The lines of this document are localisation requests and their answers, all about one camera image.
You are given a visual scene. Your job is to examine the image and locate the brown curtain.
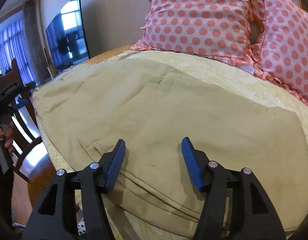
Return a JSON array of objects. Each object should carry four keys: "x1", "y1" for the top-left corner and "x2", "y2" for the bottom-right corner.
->
[{"x1": 22, "y1": 0, "x2": 54, "y2": 81}]

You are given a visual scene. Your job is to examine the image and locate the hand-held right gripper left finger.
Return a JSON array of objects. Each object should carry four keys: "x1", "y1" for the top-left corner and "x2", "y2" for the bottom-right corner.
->
[{"x1": 22, "y1": 139, "x2": 126, "y2": 240}]

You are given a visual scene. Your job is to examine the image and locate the yellow patterned bed sheet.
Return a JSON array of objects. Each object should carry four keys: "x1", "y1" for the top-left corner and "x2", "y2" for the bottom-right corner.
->
[{"x1": 32, "y1": 45, "x2": 308, "y2": 240}]

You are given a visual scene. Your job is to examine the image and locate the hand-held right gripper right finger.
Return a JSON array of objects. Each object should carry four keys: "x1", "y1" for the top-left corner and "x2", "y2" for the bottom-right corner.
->
[{"x1": 181, "y1": 137, "x2": 287, "y2": 240}]

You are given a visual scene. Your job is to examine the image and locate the white dotted cloth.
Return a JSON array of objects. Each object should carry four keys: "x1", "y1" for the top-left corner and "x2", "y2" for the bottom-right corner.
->
[{"x1": 75, "y1": 216, "x2": 86, "y2": 236}]

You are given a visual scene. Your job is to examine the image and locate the person's dark clothing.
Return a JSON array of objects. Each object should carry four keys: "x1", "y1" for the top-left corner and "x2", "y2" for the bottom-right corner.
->
[{"x1": 0, "y1": 160, "x2": 15, "y2": 230}]

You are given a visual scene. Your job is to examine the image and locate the blue curtain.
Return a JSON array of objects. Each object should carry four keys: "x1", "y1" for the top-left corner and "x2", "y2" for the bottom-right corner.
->
[{"x1": 0, "y1": 17, "x2": 36, "y2": 85}]

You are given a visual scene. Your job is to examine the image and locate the black flat-screen television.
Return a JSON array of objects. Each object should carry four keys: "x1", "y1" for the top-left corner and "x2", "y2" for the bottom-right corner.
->
[{"x1": 45, "y1": 0, "x2": 91, "y2": 72}]

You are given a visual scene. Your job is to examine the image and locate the person's left hand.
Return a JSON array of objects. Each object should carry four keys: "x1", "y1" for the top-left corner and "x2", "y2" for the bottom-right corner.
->
[{"x1": 0, "y1": 120, "x2": 17, "y2": 153}]

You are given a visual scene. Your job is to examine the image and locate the beige pants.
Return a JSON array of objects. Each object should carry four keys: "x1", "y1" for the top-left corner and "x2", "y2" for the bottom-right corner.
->
[{"x1": 32, "y1": 59, "x2": 308, "y2": 230}]

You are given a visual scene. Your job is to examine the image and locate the wooden chair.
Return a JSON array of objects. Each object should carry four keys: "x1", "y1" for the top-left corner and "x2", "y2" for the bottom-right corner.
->
[{"x1": 0, "y1": 59, "x2": 56, "y2": 189}]

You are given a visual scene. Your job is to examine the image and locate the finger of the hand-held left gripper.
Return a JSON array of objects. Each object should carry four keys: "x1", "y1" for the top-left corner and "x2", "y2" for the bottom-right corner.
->
[
  {"x1": 10, "y1": 98, "x2": 30, "y2": 111},
  {"x1": 0, "y1": 81, "x2": 36, "y2": 96}
]

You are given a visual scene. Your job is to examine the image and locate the large pink polka-dot pillow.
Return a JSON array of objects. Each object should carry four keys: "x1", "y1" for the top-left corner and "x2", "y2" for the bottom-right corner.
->
[{"x1": 131, "y1": 0, "x2": 265, "y2": 74}]

